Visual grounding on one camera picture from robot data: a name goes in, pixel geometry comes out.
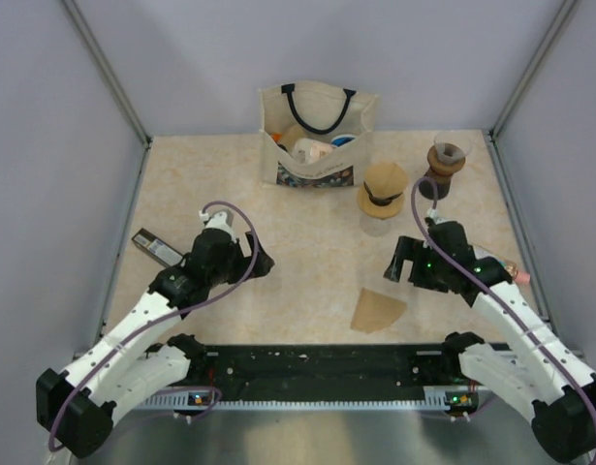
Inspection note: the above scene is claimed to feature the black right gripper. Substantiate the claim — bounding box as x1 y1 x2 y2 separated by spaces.
384 235 450 293

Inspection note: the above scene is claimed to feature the wooden dripper stand disc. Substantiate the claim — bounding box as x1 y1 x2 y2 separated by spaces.
357 186 405 220

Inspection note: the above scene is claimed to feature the brown paper coffee filter stack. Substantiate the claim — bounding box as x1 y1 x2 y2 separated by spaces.
350 288 407 334

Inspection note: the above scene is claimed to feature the clear glass cone dripper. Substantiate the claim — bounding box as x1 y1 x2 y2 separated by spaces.
433 130 473 165

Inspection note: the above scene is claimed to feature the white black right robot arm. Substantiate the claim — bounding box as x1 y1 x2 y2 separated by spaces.
384 220 596 463

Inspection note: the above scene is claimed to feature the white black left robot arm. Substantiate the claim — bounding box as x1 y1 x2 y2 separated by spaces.
35 219 274 458

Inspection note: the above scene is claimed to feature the clear glass server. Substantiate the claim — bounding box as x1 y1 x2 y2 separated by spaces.
360 216 393 237

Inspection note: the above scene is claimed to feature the dark flask with red cap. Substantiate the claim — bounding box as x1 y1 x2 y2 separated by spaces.
419 171 453 201

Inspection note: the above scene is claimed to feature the clear pink lotion bottle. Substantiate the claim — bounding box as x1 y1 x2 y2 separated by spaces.
474 244 532 286

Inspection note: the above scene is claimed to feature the dark rectangular box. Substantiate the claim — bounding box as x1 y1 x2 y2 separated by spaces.
132 228 183 267

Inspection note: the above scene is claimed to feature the beige canvas tote bag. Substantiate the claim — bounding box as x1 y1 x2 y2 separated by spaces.
259 81 379 188

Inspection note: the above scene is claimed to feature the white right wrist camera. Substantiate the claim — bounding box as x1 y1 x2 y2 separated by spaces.
424 208 448 227

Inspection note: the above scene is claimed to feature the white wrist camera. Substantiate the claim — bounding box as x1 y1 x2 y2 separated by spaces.
199 209 236 241
424 208 448 227

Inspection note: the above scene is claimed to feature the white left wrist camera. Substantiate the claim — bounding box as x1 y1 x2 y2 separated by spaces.
199 209 236 241

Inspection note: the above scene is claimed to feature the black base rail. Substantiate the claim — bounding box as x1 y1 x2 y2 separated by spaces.
179 344 469 403

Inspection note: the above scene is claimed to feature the grey slotted cable duct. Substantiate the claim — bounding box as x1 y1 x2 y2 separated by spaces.
136 387 479 412

